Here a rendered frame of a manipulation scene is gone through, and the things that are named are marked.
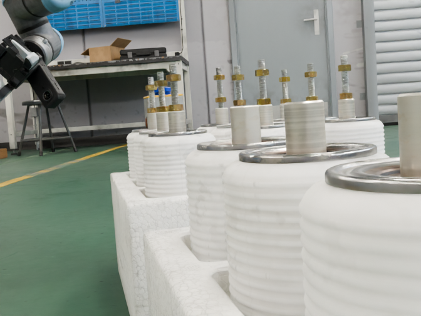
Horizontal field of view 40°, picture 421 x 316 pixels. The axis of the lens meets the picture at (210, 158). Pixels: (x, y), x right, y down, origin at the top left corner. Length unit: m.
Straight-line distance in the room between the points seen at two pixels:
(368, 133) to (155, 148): 0.28
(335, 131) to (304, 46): 5.05
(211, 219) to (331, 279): 0.22
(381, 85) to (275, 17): 1.22
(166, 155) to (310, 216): 0.51
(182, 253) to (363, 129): 0.41
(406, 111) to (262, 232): 0.11
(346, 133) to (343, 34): 5.13
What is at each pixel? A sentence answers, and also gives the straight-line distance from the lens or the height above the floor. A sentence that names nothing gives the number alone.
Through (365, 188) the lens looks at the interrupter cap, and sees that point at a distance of 0.19.
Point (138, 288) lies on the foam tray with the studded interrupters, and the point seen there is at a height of 0.08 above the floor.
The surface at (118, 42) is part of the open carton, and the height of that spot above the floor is 0.95.
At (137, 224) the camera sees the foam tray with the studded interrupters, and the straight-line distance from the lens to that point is 0.67.
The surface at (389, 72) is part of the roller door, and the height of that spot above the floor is 0.51.
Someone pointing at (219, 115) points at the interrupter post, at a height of 0.27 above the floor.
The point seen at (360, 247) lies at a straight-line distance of 0.18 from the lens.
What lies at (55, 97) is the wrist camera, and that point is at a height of 0.33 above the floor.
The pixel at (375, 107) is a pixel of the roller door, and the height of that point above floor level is 0.18.
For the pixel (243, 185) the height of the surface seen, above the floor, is 0.24.
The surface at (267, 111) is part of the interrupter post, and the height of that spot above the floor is 0.27.
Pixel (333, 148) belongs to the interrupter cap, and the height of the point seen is 0.25.
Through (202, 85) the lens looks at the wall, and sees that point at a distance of 5.78.
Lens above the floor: 0.28
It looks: 5 degrees down
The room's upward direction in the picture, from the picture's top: 4 degrees counter-clockwise
